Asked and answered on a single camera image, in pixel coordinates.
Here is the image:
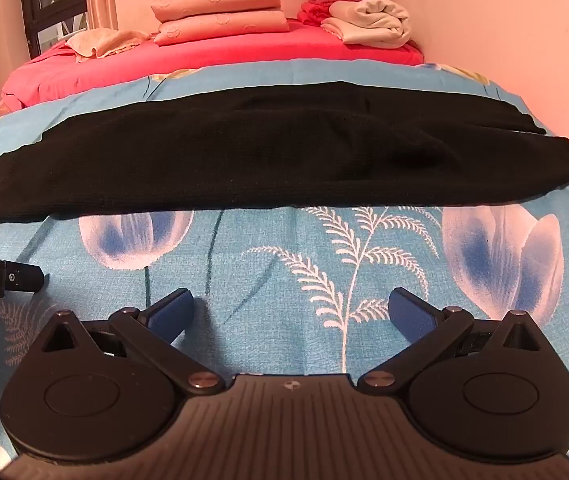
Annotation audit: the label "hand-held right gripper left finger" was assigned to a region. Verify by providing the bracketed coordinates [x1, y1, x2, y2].
[37, 287, 226, 395]

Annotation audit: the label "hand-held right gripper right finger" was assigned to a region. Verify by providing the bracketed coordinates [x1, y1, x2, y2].
[358, 287, 545, 395]

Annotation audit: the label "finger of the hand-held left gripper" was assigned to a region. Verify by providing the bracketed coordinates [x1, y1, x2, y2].
[4, 260, 48, 295]

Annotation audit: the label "black knit pants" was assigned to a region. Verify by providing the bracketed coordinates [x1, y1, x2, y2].
[0, 80, 569, 224]

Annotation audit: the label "blue floral blanket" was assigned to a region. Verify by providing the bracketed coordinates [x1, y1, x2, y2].
[0, 60, 569, 476]

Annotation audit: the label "beige towel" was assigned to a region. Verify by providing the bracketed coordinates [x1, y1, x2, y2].
[64, 29, 153, 64]

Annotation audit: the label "red bed sheet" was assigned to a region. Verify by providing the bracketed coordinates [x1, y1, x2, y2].
[2, 17, 425, 108]

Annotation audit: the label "dark framed window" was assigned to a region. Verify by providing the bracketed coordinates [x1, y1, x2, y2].
[19, 0, 89, 56]

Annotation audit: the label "lower pink pillow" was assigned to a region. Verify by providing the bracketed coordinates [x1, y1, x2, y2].
[154, 10, 290, 47]

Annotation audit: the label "pink pillow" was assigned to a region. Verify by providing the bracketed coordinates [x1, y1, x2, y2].
[154, 10, 290, 47]
[150, 0, 284, 23]

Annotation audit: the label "white folded blanket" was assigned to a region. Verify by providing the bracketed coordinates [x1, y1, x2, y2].
[320, 0, 411, 50]

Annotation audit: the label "upper pink pillow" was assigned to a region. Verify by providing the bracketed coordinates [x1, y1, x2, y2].
[150, 0, 284, 23]

